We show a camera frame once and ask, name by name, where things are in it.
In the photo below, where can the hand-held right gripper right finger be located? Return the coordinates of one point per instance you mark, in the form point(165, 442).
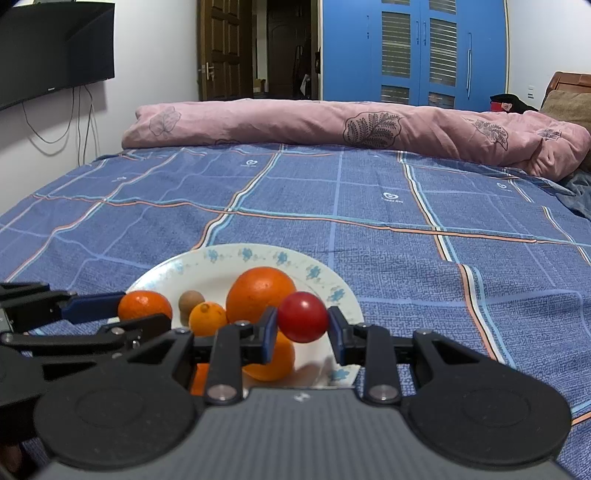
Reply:
point(381, 360)

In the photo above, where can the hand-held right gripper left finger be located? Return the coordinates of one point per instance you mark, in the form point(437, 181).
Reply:
point(228, 360)

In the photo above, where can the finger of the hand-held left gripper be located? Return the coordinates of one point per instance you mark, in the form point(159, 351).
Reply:
point(115, 334)
point(92, 307)

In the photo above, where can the orange tangerine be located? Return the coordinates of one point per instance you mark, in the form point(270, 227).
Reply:
point(145, 307)
point(274, 362)

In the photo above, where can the small yellow-orange citrus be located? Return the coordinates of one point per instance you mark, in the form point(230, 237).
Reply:
point(207, 319)

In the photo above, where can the small brown round fruit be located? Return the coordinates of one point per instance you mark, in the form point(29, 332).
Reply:
point(190, 302)

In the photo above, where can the large orange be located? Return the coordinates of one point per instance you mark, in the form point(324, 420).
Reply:
point(258, 295)

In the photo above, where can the white floral rim plate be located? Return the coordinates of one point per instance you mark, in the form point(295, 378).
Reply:
point(217, 277)

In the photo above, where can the red cherry tomato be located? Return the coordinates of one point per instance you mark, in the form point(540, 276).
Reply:
point(302, 317)

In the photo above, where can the blue plaid bed sheet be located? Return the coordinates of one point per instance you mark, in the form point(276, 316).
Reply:
point(369, 258)

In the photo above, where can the pink floral quilt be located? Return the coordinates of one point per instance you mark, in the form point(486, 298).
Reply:
point(300, 122)

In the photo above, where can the grey-blue blanket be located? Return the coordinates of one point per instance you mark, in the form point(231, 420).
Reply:
point(577, 194)

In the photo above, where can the red and black garment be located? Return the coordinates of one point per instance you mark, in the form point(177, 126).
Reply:
point(510, 104)

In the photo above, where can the brown wooden door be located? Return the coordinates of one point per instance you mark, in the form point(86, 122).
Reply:
point(226, 46)

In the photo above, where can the blue wardrobe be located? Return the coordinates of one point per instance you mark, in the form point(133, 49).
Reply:
point(415, 50)

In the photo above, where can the brown pillow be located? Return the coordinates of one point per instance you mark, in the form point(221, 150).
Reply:
point(570, 108)

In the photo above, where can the wooden headboard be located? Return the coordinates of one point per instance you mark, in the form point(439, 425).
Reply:
point(568, 81)

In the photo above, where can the black wall television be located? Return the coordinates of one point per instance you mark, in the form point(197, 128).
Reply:
point(51, 46)

